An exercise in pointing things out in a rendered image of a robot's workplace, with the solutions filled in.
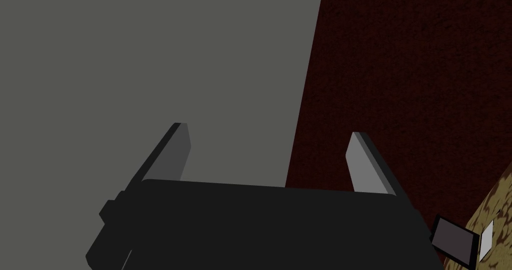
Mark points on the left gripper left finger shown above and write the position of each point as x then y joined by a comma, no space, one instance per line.
170,157

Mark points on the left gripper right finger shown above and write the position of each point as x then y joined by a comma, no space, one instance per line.
367,167

